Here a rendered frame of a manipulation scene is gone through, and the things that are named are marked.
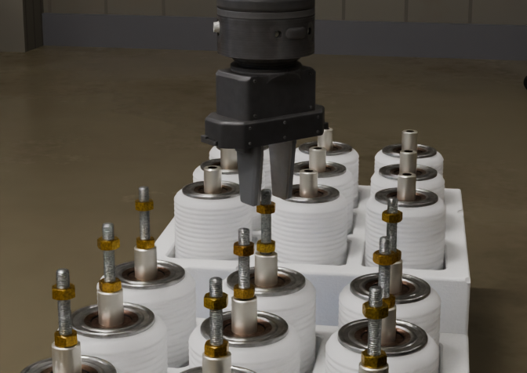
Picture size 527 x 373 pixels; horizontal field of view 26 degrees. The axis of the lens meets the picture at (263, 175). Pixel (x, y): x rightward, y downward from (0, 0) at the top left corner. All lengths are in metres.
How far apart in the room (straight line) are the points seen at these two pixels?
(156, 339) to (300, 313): 0.15
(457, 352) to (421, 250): 0.25
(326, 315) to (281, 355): 0.40
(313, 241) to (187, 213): 0.16
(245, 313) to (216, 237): 0.41
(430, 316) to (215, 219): 0.39
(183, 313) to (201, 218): 0.29
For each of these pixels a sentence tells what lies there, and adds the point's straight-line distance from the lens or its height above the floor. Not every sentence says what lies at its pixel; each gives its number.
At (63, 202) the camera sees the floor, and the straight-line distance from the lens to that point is 2.28.
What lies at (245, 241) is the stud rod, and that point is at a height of 0.33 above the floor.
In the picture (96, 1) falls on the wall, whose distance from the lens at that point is 4.29.
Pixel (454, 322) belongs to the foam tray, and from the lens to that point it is 1.35.
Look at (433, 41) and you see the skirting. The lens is 4.04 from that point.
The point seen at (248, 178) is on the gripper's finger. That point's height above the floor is 0.36.
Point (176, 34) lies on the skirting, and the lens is 4.20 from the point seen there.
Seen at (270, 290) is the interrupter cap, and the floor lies 0.25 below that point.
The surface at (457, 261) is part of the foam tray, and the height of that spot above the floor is 0.18.
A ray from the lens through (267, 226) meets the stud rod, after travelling 1.07.
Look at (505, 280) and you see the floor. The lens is 1.87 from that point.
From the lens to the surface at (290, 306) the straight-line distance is 1.06.
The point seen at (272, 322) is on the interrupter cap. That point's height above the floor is 0.25.
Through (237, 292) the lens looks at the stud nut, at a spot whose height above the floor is 0.29.
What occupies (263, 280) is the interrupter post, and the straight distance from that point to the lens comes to 1.08.
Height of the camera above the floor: 0.63
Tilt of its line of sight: 15 degrees down
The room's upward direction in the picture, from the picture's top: straight up
